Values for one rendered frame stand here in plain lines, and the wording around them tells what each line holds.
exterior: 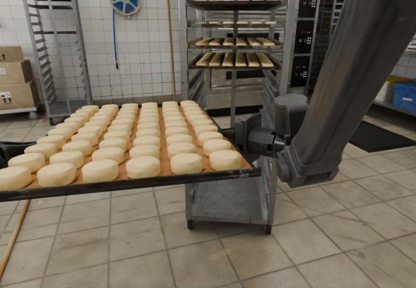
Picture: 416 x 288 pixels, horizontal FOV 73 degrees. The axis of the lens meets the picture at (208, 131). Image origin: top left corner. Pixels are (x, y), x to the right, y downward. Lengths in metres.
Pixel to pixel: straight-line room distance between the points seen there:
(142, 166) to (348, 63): 0.29
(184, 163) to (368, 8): 0.29
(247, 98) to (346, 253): 2.47
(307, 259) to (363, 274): 0.26
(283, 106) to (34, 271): 1.53
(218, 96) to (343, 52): 3.33
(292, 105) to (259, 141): 0.11
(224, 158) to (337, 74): 0.21
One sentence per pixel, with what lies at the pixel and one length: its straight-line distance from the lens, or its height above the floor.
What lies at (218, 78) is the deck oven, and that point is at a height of 0.52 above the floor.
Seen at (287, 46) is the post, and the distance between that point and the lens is 1.30.
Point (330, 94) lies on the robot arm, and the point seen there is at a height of 1.07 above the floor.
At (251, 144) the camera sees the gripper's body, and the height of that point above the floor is 0.92.
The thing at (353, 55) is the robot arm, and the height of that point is 1.12.
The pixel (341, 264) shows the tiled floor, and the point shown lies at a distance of 1.72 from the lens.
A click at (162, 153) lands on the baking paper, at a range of 0.52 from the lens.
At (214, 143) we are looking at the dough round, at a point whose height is 0.95.
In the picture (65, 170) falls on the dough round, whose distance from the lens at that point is 0.45.
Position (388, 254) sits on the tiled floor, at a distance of 1.89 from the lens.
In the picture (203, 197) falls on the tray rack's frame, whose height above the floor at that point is 0.15.
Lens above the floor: 1.14
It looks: 21 degrees down
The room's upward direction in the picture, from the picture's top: straight up
